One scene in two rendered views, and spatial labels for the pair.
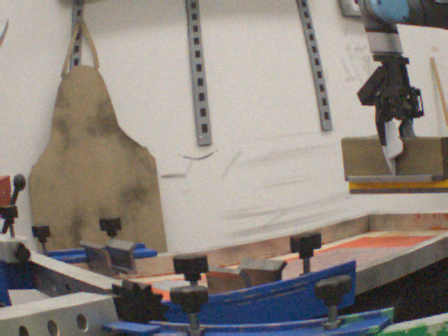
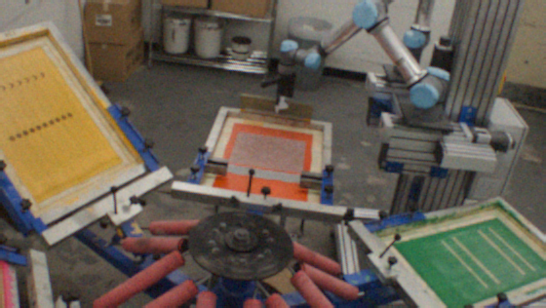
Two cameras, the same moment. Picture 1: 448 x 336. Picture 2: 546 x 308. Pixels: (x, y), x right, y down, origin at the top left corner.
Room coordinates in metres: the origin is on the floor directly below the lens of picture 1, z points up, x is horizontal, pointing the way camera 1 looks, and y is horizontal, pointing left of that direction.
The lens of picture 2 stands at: (0.60, 1.84, 2.34)
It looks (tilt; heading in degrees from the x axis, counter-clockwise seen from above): 31 degrees down; 302
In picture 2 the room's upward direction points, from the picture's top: 8 degrees clockwise
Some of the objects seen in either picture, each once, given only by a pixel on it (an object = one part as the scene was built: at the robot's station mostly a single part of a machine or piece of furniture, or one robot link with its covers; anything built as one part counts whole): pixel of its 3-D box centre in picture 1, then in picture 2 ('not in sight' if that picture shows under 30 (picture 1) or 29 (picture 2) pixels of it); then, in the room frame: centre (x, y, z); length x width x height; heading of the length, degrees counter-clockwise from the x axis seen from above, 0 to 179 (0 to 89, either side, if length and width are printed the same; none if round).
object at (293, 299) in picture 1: (255, 308); (326, 192); (1.48, -0.02, 0.98); 0.30 x 0.05 x 0.07; 120
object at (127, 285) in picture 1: (131, 307); (345, 216); (1.30, 0.12, 1.02); 0.07 x 0.06 x 0.07; 120
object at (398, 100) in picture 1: (397, 87); (286, 84); (1.94, -0.32, 1.23); 0.09 x 0.08 x 0.12; 30
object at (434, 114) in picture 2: not in sight; (428, 105); (1.28, -0.52, 1.31); 0.15 x 0.15 x 0.10
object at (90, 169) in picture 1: (85, 165); not in sight; (3.80, 0.43, 1.06); 0.53 x 0.07 x 1.05; 120
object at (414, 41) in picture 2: not in sight; (412, 44); (1.57, -0.93, 1.42); 0.13 x 0.12 x 0.14; 100
